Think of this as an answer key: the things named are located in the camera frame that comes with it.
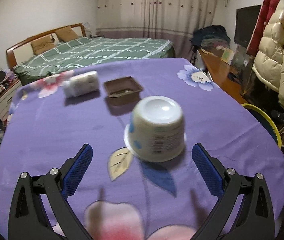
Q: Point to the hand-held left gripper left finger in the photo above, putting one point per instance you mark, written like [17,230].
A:
[79,172]

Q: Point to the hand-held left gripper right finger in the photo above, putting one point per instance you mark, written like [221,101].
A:
[206,170]

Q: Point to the blue bin with yellow rim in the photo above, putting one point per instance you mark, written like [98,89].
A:
[256,116]

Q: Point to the white plastic cup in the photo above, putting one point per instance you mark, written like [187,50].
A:
[157,130]

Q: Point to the purple floral tablecloth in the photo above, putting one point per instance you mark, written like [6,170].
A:
[57,130]

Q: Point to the white puffer jacket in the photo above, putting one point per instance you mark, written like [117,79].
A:
[276,55]

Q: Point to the brown plastic tray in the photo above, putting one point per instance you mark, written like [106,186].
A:
[122,97]

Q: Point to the wooden desk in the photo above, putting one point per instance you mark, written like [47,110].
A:
[219,67]

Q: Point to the green booklet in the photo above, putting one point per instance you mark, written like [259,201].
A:
[228,55]

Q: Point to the white tissue pack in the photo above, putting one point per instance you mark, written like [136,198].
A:
[82,83]

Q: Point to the black television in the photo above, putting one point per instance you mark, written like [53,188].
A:
[246,25]

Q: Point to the white nightstand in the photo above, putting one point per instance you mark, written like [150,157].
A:
[4,100]

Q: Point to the pile of dark clothes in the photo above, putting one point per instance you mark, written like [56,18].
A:
[211,35]

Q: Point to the red jacket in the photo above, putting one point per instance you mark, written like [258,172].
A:
[269,5]

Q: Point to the green plaid bedspread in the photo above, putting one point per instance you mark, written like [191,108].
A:
[94,50]

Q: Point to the brown pillow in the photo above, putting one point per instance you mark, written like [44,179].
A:
[65,33]
[42,45]

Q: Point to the wooden headboard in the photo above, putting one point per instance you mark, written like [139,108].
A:
[9,57]

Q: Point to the striped beige curtain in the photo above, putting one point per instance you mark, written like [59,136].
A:
[157,10]

